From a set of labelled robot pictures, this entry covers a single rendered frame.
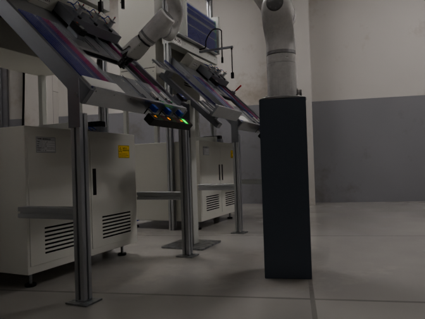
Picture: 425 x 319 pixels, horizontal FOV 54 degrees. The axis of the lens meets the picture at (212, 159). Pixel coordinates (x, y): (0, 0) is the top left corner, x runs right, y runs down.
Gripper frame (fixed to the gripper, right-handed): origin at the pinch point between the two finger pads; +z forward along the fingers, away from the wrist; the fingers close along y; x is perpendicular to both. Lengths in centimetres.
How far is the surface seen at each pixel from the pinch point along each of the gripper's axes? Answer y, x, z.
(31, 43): 48.9, -1.0, 4.8
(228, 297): 31, 113, 4
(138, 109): 16.5, 31.6, -1.1
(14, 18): 49, -15, 5
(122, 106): 27.4, 31.6, -0.9
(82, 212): 53, 63, 21
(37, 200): 44, 43, 43
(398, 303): 19, 144, -38
